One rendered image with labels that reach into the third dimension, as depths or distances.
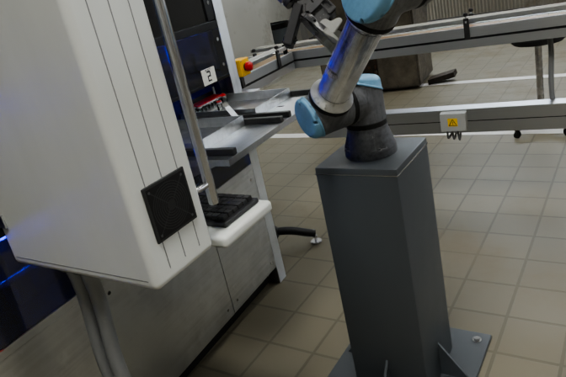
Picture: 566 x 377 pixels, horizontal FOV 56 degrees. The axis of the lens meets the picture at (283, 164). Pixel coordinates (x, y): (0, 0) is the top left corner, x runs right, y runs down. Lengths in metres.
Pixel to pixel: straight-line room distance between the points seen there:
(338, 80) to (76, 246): 0.70
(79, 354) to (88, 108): 0.91
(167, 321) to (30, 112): 1.04
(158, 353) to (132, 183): 1.03
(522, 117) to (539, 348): 1.10
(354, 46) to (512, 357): 1.23
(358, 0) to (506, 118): 1.67
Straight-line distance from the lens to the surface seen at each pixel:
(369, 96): 1.48
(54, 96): 1.05
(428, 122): 2.77
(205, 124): 1.89
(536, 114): 2.69
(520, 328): 2.14
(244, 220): 1.27
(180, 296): 1.98
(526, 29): 2.57
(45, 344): 1.63
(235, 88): 2.23
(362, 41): 1.21
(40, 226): 1.30
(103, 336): 1.45
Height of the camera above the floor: 1.32
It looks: 19 degrees down
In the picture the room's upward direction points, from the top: 12 degrees counter-clockwise
